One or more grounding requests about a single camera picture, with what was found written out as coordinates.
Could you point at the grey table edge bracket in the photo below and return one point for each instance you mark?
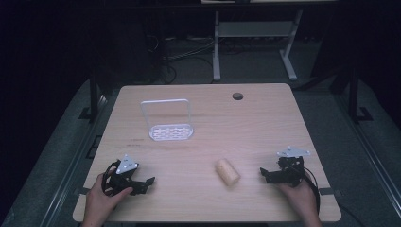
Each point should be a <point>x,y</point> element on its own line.
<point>82,190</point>
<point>326,191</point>

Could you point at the person's right hand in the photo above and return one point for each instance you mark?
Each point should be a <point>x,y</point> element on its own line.
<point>302,200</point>

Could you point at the white metal desk frame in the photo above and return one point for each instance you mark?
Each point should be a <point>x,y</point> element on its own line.
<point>255,29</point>

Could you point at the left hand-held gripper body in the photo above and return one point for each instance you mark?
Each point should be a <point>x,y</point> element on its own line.
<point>126,164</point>

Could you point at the black metal stand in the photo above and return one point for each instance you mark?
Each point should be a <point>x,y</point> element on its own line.
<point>93,94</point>
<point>353,94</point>

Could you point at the tan bread roll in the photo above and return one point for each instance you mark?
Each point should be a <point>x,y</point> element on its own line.
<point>227,172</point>

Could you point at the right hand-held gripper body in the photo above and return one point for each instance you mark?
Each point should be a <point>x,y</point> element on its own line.
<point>290,167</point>

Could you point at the person's left hand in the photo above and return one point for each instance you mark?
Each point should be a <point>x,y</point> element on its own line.
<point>98,205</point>

